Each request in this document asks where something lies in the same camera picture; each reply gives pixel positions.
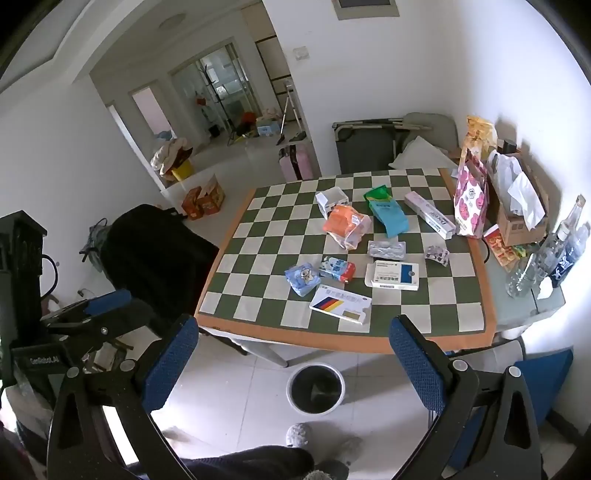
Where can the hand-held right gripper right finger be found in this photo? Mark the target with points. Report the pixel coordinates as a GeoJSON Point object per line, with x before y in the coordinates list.
{"type": "Point", "coordinates": [411, 357]}

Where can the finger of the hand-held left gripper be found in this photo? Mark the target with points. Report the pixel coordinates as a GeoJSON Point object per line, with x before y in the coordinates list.
{"type": "Point", "coordinates": [108, 300]}
{"type": "Point", "coordinates": [120, 325]}

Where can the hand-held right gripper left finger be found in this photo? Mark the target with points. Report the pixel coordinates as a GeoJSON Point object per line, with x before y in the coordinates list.
{"type": "Point", "coordinates": [173, 353]}

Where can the white trash bin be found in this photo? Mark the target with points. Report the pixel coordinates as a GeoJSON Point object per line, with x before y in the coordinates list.
{"type": "Point", "coordinates": [316, 390]}

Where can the white pink toothpaste box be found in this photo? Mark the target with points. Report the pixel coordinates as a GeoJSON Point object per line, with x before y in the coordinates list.
{"type": "Point", "coordinates": [429, 214]}

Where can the grey bag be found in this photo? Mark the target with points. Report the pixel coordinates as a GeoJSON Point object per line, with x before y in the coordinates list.
{"type": "Point", "coordinates": [92, 242]}

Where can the black bag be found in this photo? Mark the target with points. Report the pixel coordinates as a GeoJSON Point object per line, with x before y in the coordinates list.
{"type": "Point", "coordinates": [157, 258]}

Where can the white blue medicine box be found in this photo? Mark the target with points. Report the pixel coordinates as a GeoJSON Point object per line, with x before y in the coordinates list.
{"type": "Point", "coordinates": [392, 275]}

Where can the white box with colour stripes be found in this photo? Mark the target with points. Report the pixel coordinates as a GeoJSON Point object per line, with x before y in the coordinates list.
{"type": "Point", "coordinates": [340, 304]}

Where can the small crumpled foil packet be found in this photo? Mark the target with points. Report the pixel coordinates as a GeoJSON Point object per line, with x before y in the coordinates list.
{"type": "Point", "coordinates": [437, 255]}

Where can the silver blister pack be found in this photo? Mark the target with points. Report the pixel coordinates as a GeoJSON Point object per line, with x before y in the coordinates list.
{"type": "Point", "coordinates": [387, 250]}

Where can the blue red small packet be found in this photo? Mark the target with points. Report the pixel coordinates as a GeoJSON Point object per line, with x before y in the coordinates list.
{"type": "Point", "coordinates": [338, 269]}

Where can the orange carton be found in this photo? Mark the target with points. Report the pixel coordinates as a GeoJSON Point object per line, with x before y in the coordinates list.
{"type": "Point", "coordinates": [193, 205]}
{"type": "Point", "coordinates": [213, 196]}

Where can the person's leg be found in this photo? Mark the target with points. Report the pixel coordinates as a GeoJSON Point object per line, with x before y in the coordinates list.
{"type": "Point", "coordinates": [240, 464]}

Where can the blue tissue packet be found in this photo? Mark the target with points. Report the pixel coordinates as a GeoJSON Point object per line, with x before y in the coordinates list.
{"type": "Point", "coordinates": [302, 279]}

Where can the grey fuzzy slipper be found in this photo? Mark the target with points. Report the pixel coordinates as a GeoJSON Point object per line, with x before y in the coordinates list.
{"type": "Point", "coordinates": [330, 468]}
{"type": "Point", "coordinates": [301, 434]}

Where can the blue chair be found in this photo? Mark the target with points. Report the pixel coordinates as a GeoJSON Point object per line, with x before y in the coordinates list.
{"type": "Point", "coordinates": [545, 378]}

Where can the green blue packet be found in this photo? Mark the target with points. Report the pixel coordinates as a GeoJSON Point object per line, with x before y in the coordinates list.
{"type": "Point", "coordinates": [390, 217]}

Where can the red snack packet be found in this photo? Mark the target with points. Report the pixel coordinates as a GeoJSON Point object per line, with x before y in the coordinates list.
{"type": "Point", "coordinates": [501, 244]}

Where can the yellow bucket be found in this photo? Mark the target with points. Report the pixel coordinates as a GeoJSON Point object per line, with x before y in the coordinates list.
{"type": "Point", "coordinates": [181, 171]}

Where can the orange snack packet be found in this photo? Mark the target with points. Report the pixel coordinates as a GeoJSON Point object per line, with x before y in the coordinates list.
{"type": "Point", "coordinates": [341, 222]}

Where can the pile of clothes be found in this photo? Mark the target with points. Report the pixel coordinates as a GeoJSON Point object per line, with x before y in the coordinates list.
{"type": "Point", "coordinates": [168, 152]}

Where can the green white checkered mat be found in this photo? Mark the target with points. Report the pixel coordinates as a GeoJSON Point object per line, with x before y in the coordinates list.
{"type": "Point", "coordinates": [277, 230]}

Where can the brown cardboard box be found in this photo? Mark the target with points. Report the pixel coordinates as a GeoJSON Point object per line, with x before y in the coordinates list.
{"type": "Point", "coordinates": [515, 228]}

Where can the pink floral paper bag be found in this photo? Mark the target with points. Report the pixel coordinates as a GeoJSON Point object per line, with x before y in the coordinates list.
{"type": "Point", "coordinates": [471, 198]}

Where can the blue label bottle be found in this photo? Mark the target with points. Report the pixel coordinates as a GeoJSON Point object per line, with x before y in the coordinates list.
{"type": "Point", "coordinates": [565, 265]}

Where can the white crumpled paper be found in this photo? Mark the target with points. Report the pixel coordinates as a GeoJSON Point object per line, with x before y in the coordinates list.
{"type": "Point", "coordinates": [526, 201]}

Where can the white pillow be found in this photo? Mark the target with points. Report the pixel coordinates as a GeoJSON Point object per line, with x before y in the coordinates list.
{"type": "Point", "coordinates": [420, 154]}

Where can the white plastic bag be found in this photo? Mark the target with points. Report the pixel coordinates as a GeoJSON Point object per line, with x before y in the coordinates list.
{"type": "Point", "coordinates": [505, 168]}

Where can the clear glass bottle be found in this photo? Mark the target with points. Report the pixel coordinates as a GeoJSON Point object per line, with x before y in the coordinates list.
{"type": "Point", "coordinates": [572, 217]}

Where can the glass sliding door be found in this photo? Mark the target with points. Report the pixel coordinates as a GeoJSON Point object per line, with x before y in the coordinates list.
{"type": "Point", "coordinates": [184, 92]}

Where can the pink suitcase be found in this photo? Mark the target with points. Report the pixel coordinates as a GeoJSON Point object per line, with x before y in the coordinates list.
{"type": "Point", "coordinates": [295, 162]}

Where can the black coat rack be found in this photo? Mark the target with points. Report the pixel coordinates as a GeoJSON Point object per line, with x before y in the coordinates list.
{"type": "Point", "coordinates": [214, 97]}

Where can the grey cushion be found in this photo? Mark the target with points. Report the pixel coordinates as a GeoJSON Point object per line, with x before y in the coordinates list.
{"type": "Point", "coordinates": [438, 129]}

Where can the light blue box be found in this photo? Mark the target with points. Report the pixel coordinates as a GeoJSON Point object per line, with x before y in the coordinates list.
{"type": "Point", "coordinates": [266, 128]}

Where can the black cup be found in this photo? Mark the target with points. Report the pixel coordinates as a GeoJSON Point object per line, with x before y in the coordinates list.
{"type": "Point", "coordinates": [509, 145]}

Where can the yellow snack bag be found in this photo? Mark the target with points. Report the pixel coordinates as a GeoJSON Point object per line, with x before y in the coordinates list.
{"type": "Point", "coordinates": [480, 131]}

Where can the white mop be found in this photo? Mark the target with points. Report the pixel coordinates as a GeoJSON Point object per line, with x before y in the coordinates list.
{"type": "Point", "coordinates": [288, 110]}

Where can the round ceiling light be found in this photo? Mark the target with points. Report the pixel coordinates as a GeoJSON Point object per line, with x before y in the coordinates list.
{"type": "Point", "coordinates": [174, 19]}

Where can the white wall switch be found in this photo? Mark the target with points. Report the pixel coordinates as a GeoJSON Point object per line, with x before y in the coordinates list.
{"type": "Point", "coordinates": [301, 53]}

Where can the grey wall panel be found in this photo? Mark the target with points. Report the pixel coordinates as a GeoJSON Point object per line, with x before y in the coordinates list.
{"type": "Point", "coordinates": [366, 8]}

